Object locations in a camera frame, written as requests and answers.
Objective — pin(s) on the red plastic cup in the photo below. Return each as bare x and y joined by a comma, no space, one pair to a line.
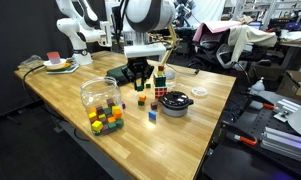
53,57

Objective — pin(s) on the white and red Rubik's cube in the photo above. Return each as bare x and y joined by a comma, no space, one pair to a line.
160,92

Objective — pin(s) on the purple block in jar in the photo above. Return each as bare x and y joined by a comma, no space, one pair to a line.
110,101
100,110

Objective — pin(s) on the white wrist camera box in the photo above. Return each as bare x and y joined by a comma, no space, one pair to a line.
145,51

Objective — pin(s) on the pink cloth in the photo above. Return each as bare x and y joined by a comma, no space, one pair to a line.
215,26

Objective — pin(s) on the blue wooden block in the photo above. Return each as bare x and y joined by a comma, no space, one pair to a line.
152,115

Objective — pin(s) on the wooden desk lamp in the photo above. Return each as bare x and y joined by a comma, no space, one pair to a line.
172,41

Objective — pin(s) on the orange wooden block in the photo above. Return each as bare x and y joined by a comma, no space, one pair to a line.
142,98

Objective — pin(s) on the white spray bottle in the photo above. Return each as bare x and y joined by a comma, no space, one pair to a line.
256,86

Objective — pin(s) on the clear plastic bag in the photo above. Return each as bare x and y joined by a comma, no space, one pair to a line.
31,61

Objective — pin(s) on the white bowl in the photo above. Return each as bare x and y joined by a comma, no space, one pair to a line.
55,63

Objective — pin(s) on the clear round plastic lid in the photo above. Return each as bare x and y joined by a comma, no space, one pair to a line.
199,91

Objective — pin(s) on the purple wooden block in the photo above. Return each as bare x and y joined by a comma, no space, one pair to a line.
153,106
123,105

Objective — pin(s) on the brown cardboard box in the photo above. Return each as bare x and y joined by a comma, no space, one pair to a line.
293,85

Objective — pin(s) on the yellow block in jar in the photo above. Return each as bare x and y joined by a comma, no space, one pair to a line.
97,125
93,115

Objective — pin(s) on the orange block in jar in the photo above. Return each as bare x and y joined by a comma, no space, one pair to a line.
118,113

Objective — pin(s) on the small dark green block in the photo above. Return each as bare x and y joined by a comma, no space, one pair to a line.
148,85

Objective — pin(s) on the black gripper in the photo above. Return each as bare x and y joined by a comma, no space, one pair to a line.
138,63

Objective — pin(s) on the grey pot with black lid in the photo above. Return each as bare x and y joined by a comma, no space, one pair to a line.
175,103

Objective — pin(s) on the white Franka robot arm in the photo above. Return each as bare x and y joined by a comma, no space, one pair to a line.
70,26

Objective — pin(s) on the dark green flat case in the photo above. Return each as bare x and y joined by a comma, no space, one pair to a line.
115,74

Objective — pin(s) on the beige cloth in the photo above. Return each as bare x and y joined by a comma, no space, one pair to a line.
250,36

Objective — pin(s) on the green block in jar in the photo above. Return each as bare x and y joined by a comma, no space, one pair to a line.
112,125
119,123

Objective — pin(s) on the clear plastic jar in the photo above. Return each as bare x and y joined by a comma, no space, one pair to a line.
96,95

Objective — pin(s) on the aluminium profile bars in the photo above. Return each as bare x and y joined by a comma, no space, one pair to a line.
283,142

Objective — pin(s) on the red wooden block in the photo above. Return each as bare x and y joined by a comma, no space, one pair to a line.
161,68

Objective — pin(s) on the dark green Rubik's cube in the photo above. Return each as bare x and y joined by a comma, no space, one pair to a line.
159,80

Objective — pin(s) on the black office chair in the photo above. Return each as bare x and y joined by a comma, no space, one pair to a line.
213,46

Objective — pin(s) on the stack of colourful plates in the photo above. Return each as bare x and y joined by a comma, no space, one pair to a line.
61,68

